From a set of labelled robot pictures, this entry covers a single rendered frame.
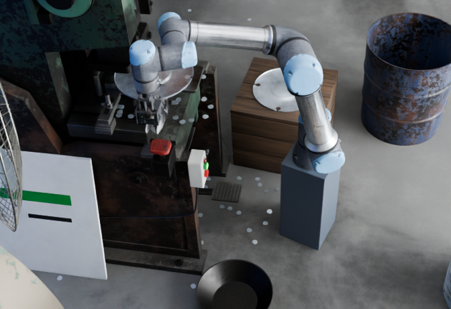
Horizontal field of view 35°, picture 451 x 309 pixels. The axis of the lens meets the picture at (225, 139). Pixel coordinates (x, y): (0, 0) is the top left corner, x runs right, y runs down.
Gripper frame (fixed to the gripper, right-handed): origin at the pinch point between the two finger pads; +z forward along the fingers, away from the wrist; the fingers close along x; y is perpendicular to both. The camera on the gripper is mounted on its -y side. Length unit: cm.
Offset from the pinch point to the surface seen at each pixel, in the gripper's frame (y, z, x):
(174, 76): -32.4, 5.8, -2.2
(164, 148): 1.3, 7.9, 2.1
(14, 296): 105, -68, 12
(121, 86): -24.8, 5.8, -20.3
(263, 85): -80, 49, 23
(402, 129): -86, 73, 87
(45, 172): -3, 33, -48
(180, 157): -8.2, 21.9, 4.2
